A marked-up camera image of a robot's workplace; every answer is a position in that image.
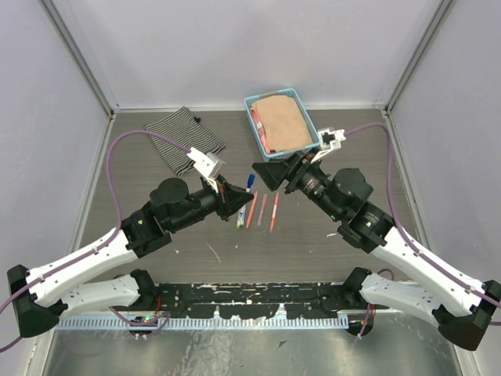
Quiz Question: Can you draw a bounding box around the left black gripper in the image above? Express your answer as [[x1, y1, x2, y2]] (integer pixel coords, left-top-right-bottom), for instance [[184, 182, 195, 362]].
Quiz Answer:
[[171, 175, 254, 232]]

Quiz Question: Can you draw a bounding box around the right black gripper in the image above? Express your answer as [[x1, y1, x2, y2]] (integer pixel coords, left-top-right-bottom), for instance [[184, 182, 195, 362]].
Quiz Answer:
[[251, 146, 343, 219]]

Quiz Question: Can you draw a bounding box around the orange highlighter pen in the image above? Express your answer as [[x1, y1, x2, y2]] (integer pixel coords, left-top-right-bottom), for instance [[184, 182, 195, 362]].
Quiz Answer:
[[269, 191, 279, 233]]

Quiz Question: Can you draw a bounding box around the blue pen cap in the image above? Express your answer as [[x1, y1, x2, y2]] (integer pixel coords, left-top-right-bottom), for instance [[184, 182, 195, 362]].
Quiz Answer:
[[247, 174, 255, 188]]

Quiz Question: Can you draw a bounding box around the salmon orange pen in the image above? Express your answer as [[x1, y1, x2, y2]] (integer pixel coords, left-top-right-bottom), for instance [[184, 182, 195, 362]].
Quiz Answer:
[[246, 191, 258, 229]]

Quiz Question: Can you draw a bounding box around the purple highlighter pen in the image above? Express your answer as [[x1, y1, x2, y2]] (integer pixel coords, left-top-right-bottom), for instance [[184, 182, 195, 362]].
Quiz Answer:
[[257, 201, 266, 226]]

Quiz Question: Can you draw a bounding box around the white pen lime end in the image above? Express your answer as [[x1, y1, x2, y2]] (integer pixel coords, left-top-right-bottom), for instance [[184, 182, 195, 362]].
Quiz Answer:
[[236, 209, 245, 229]]

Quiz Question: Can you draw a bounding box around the white marker green end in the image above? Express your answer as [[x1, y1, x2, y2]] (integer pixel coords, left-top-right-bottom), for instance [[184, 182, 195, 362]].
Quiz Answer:
[[240, 205, 247, 228]]

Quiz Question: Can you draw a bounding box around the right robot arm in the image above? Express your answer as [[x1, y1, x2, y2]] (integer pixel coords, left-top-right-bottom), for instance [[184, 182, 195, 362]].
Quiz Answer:
[[252, 152, 500, 351]]

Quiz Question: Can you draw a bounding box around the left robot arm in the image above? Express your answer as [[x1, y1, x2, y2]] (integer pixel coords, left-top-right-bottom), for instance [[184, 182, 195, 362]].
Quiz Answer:
[[7, 176, 254, 338]]

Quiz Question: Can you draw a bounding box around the peach folded towel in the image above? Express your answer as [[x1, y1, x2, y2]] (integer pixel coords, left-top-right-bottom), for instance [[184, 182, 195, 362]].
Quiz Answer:
[[250, 95, 313, 154]]

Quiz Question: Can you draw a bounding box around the light blue plastic basket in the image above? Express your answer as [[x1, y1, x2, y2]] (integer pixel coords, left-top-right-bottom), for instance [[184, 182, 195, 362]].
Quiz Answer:
[[244, 88, 319, 161]]

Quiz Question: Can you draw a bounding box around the black white striped cloth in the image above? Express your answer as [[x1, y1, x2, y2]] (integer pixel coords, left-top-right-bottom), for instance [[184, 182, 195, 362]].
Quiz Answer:
[[144, 107, 225, 176]]

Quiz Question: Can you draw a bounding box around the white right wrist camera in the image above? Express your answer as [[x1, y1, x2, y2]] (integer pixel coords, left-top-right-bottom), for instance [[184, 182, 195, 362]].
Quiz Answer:
[[311, 127, 346, 163]]

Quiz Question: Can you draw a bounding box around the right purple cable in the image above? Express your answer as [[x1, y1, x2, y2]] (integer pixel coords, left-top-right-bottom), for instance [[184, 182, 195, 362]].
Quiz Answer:
[[344, 121, 501, 338]]

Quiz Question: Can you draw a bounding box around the purple cable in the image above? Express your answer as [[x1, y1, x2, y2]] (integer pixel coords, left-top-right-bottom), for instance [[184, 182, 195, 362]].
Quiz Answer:
[[0, 130, 195, 353], [344, 121, 501, 338]]

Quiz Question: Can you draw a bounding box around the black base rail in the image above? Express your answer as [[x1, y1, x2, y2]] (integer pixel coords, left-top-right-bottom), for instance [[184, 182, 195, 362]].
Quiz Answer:
[[130, 283, 367, 320]]

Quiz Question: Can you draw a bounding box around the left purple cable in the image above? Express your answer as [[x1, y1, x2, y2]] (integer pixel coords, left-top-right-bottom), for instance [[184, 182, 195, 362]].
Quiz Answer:
[[0, 130, 195, 353]]

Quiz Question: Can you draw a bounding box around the grey slotted cable duct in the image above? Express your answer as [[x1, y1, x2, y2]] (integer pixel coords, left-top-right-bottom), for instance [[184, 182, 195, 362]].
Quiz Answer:
[[56, 313, 349, 331]]

